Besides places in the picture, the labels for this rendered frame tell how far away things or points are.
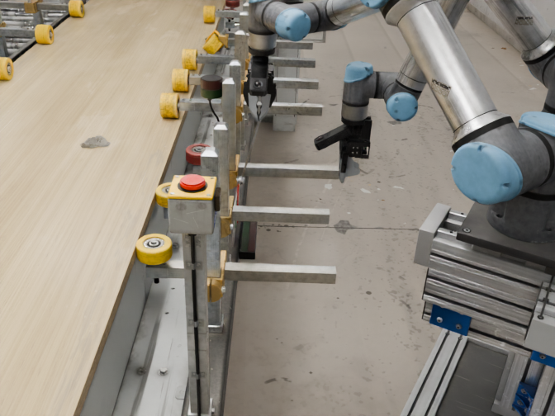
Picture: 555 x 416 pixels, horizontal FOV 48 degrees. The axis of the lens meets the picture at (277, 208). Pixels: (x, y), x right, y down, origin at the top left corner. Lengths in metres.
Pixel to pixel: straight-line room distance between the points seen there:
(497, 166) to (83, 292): 0.82
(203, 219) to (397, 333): 1.73
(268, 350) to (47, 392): 1.45
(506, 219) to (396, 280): 1.63
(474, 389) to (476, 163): 1.16
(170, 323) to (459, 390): 0.98
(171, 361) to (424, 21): 0.94
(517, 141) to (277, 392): 1.44
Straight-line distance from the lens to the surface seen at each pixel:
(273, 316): 2.62
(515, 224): 1.30
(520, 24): 1.78
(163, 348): 1.58
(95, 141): 1.93
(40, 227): 1.55
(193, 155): 1.82
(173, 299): 1.72
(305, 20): 1.57
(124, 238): 1.47
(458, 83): 1.18
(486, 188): 1.15
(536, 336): 1.29
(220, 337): 1.48
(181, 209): 0.98
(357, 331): 2.59
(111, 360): 1.41
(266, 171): 1.85
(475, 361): 2.26
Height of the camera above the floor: 1.69
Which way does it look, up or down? 30 degrees down
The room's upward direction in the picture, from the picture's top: 3 degrees clockwise
